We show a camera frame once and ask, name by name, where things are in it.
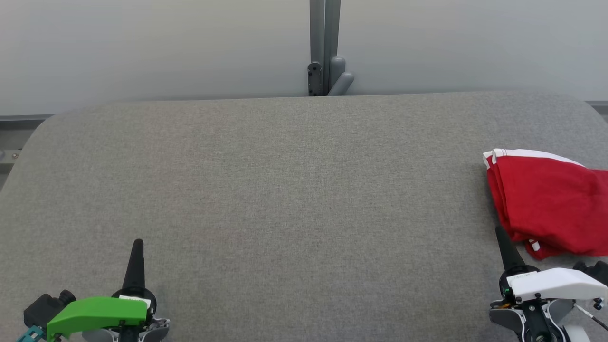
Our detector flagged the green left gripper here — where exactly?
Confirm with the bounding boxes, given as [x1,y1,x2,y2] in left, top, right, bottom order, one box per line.
[46,239,157,342]

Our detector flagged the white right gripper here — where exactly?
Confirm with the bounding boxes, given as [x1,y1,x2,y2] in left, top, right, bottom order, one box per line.
[495,226,608,303]

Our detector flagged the red jersey with number print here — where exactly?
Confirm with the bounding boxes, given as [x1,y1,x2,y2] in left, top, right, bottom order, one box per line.
[499,209,608,261]

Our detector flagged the red shorts with white stripe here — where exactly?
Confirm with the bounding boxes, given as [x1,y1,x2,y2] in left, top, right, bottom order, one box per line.
[483,148,608,240]

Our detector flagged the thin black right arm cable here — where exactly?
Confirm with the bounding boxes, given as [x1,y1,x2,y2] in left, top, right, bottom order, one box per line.
[575,304,608,331]

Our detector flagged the teal camera cable connector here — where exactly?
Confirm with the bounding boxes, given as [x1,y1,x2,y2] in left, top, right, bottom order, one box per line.
[17,325,46,342]

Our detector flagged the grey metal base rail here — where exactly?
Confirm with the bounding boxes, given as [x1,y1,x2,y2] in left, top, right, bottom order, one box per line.
[0,114,54,164]

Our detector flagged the grey metal frame post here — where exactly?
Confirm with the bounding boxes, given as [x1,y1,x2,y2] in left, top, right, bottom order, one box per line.
[308,0,354,96]

